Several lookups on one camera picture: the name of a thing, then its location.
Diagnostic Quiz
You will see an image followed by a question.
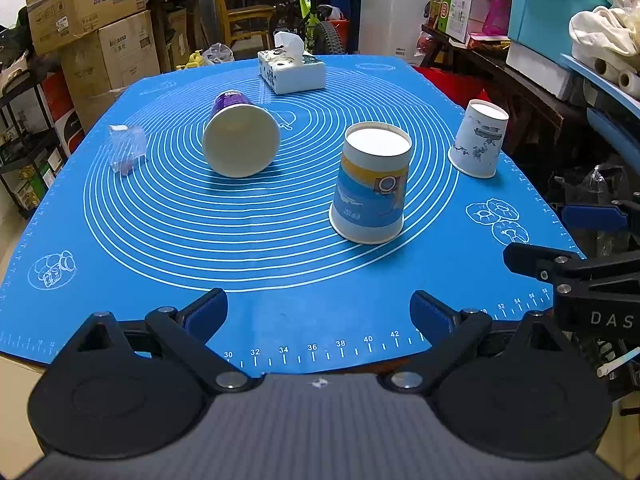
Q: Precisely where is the white foam box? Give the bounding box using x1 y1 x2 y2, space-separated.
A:
505 39 587 102

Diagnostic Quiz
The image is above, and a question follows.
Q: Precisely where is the large cardboard box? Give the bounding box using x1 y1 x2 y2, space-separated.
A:
60 10 162 134

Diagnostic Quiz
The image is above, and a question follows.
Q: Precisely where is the green bicycle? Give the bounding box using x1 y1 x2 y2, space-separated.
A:
260 0 351 56

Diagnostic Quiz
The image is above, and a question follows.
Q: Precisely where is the blue and yellow paper cup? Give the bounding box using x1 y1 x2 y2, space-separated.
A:
328 122 413 245

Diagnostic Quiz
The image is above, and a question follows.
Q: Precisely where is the wooden chair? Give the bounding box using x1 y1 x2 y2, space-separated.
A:
210 0 277 50

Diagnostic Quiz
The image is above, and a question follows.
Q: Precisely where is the teal plastic storage bin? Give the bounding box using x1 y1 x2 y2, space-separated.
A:
507 0 620 62

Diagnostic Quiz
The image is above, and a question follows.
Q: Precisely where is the black shelf rack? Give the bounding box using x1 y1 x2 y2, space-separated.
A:
0 52 68 220

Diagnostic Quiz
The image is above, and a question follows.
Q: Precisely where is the white cloth bundle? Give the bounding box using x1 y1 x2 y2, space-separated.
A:
569 5 640 59

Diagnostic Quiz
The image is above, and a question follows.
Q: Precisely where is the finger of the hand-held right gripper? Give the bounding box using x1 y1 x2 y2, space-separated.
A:
503 242 587 283
561 199 640 232

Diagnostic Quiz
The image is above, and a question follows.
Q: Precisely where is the blue silicone baking mat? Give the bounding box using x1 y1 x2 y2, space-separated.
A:
0 54 587 379

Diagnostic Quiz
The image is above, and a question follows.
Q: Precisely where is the open cardboard box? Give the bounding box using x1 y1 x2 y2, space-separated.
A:
23 0 147 57

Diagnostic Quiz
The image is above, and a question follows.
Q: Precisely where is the white tissue box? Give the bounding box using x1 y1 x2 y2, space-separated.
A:
257 31 327 95

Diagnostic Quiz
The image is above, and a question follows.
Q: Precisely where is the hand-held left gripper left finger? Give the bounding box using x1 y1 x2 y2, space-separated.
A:
52 288 254 394

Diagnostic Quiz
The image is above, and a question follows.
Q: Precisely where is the small clear plastic bag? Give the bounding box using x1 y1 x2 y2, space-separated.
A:
108 124 147 177

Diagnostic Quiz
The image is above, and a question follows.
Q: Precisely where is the white paper roll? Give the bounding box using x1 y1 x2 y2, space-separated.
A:
617 70 640 99
592 57 623 84

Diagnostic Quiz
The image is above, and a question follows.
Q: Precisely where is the crumpled clear plastic container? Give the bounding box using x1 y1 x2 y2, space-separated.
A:
202 42 236 66

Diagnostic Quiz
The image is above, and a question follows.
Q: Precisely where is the drink bottle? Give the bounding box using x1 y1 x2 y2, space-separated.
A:
427 0 447 31

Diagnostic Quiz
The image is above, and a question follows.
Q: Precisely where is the white paper cup blue print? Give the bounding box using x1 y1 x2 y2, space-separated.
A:
447 99 510 180

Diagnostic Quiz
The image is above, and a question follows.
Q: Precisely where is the green and white carton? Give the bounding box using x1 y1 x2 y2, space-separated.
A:
439 0 494 44

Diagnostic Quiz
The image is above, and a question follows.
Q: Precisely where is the dark wooden side table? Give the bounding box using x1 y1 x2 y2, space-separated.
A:
419 24 593 156

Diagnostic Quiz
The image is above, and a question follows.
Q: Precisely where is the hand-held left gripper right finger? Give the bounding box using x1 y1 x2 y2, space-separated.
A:
379 289 587 395

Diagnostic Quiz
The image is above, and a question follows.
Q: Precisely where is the white freezer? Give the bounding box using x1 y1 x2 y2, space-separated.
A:
358 0 442 66

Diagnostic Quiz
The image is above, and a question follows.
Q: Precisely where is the purple paper cup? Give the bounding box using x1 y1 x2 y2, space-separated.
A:
201 90 281 179

